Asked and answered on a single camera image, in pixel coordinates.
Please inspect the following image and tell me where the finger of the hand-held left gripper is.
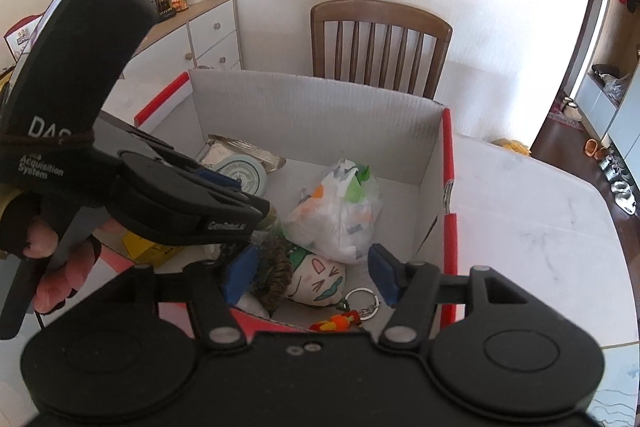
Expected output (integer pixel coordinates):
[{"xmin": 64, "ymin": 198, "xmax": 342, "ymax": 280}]
[
  {"xmin": 100, "ymin": 109, "xmax": 241, "ymax": 195},
  {"xmin": 107, "ymin": 152, "xmax": 272, "ymax": 249}
]

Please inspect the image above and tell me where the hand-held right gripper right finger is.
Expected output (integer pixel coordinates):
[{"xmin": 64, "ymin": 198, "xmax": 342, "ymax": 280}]
[{"xmin": 367, "ymin": 243, "xmax": 538, "ymax": 350}]

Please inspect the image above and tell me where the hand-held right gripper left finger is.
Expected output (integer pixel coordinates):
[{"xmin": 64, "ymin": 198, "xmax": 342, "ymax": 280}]
[{"xmin": 107, "ymin": 244, "xmax": 261, "ymax": 350}]

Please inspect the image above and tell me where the teal round case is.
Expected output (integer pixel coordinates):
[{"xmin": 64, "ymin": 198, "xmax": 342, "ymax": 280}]
[{"xmin": 218, "ymin": 154, "xmax": 268, "ymax": 198}]

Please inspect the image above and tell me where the white tissue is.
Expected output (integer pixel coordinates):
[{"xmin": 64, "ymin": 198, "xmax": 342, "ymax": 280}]
[{"xmin": 235, "ymin": 293, "xmax": 273, "ymax": 319}]

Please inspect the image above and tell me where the brown braided rope doll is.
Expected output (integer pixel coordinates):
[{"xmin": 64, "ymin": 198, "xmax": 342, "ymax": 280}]
[{"xmin": 252, "ymin": 237, "xmax": 296, "ymax": 313}]

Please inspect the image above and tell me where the silver foil packet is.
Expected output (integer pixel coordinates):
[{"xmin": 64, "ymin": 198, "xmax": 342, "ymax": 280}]
[{"xmin": 195, "ymin": 134, "xmax": 287, "ymax": 175}]

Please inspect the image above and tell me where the orange carrot keychain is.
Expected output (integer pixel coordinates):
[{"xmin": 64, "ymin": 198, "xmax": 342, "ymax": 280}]
[{"xmin": 309, "ymin": 288, "xmax": 382, "ymax": 333}]

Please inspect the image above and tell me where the yellow small box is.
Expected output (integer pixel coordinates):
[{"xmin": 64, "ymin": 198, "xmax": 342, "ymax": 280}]
[{"xmin": 121, "ymin": 232, "xmax": 173, "ymax": 265}]

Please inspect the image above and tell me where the white plastic bag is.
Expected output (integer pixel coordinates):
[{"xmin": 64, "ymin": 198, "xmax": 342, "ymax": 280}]
[{"xmin": 282, "ymin": 158, "xmax": 385, "ymax": 264}]

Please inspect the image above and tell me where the red cardboard box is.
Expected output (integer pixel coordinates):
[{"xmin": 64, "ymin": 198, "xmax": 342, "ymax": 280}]
[{"xmin": 90, "ymin": 69, "xmax": 460, "ymax": 335}]

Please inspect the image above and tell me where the person's left hand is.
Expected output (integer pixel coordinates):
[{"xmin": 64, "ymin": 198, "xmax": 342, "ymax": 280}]
[{"xmin": 0, "ymin": 194, "xmax": 131, "ymax": 315}]

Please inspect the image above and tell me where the red white snack bag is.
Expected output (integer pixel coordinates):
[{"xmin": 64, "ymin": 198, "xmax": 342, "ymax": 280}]
[{"xmin": 2, "ymin": 12, "xmax": 46, "ymax": 58}]

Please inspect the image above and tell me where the white wooden side cabinet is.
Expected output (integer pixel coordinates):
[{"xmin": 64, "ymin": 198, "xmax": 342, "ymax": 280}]
[{"xmin": 107, "ymin": 0, "xmax": 243, "ymax": 78}]

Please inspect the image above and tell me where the yellow cloth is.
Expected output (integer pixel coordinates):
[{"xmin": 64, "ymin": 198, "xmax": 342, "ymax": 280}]
[{"xmin": 492, "ymin": 138, "xmax": 531, "ymax": 155}]

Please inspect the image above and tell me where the brown wooden chair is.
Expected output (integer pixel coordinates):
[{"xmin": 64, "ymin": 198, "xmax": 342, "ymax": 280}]
[{"xmin": 310, "ymin": 0, "xmax": 453, "ymax": 100}]

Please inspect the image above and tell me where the patterned door rug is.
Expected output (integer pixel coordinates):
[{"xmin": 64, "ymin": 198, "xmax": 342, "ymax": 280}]
[{"xmin": 547, "ymin": 107, "xmax": 586, "ymax": 132}]

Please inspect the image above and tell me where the pair of beige slippers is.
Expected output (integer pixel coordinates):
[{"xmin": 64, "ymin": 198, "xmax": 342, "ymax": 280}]
[{"xmin": 559, "ymin": 96, "xmax": 583, "ymax": 122}]

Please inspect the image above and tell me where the pair of silver sneakers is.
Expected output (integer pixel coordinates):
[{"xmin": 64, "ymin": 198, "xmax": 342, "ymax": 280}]
[{"xmin": 599, "ymin": 154, "xmax": 632, "ymax": 182}]

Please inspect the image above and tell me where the grey plastic bag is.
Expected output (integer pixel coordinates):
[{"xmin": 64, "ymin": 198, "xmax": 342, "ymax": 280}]
[{"xmin": 602, "ymin": 74, "xmax": 632, "ymax": 100}]

